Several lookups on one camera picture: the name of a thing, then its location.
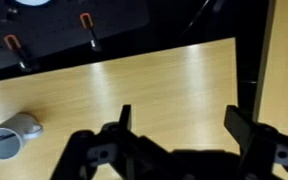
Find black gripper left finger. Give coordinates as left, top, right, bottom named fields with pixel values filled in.
left=50, top=104, right=192, bottom=180

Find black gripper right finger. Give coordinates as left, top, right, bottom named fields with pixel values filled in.
left=223, top=104, right=288, bottom=180

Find white ceramic mug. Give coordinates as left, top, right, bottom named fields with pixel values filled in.
left=0, top=112, right=44, bottom=160

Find orange and black clamp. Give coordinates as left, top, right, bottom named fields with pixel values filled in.
left=3, top=34, right=33, bottom=73
left=79, top=12, right=102, bottom=53

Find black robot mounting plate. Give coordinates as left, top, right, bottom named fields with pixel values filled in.
left=0, top=0, right=151, bottom=76

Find black stand frame bar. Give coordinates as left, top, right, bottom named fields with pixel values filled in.
left=234, top=0, right=277, bottom=122

